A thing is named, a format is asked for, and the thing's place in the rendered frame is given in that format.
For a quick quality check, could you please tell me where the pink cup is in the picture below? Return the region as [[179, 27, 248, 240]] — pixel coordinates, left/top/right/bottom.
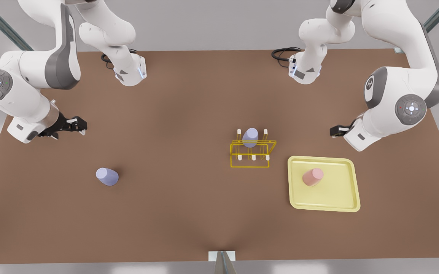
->
[[302, 168, 324, 187]]

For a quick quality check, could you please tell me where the lavender cup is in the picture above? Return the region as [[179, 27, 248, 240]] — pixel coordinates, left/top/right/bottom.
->
[[95, 168, 119, 186], [242, 127, 259, 148]]

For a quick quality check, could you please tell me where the yellow tray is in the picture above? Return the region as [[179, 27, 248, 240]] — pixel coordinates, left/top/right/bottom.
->
[[288, 156, 361, 212]]

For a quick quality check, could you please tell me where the black cable loop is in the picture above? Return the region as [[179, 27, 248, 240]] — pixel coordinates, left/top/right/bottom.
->
[[101, 48, 138, 70], [271, 47, 303, 69]]

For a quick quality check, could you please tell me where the yellow wire cup rack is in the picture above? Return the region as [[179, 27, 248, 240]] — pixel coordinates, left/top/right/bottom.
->
[[230, 128, 277, 168]]

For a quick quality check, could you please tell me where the silver frame post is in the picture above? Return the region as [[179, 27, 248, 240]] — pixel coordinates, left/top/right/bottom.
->
[[208, 250, 237, 274], [0, 0, 34, 52], [394, 0, 439, 53]]

